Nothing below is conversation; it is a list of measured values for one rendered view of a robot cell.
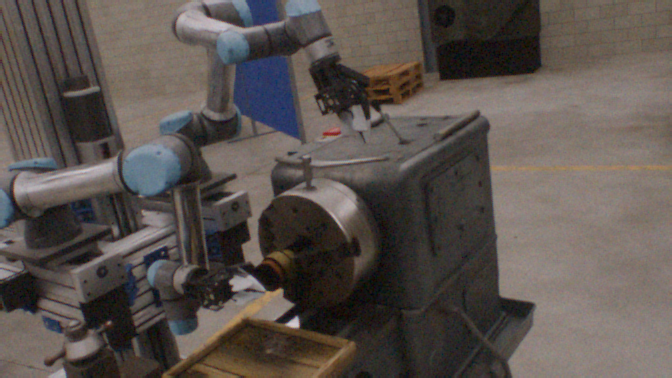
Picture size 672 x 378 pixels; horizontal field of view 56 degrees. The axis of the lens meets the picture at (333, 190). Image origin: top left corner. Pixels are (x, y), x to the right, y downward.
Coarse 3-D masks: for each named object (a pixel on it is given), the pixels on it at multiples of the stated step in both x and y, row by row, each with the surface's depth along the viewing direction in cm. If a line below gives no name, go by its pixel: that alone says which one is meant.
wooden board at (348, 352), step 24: (240, 336) 164; (264, 336) 162; (288, 336) 160; (312, 336) 155; (192, 360) 154; (216, 360) 154; (240, 360) 153; (264, 360) 151; (288, 360) 149; (312, 360) 147; (336, 360) 143
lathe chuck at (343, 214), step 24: (288, 192) 158; (312, 192) 155; (336, 192) 157; (288, 216) 159; (312, 216) 154; (336, 216) 150; (360, 216) 155; (264, 240) 167; (312, 240) 156; (336, 240) 152; (360, 240) 153; (360, 264) 153; (312, 288) 162; (336, 288) 157
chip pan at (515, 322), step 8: (512, 320) 215; (520, 320) 214; (504, 328) 211; (512, 328) 210; (504, 336) 206; (496, 344) 203; (504, 344) 202; (488, 352) 199; (480, 360) 196; (488, 360) 195; (480, 368) 192; (472, 376) 189
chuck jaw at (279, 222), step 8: (272, 208) 160; (264, 216) 158; (272, 216) 158; (280, 216) 160; (264, 224) 159; (272, 224) 157; (280, 224) 158; (288, 224) 160; (272, 232) 155; (280, 232) 157; (288, 232) 158; (272, 240) 156; (280, 240) 155; (288, 240) 157; (296, 240) 158; (272, 248) 154; (280, 248) 154; (288, 248) 159
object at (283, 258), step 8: (272, 256) 150; (280, 256) 150; (288, 256) 150; (264, 264) 148; (272, 264) 148; (280, 264) 149; (288, 264) 149; (256, 272) 150; (264, 272) 153; (272, 272) 147; (280, 272) 148; (288, 272) 149; (296, 272) 151; (264, 280) 152; (272, 280) 153; (280, 280) 148; (288, 280) 150; (272, 288) 149
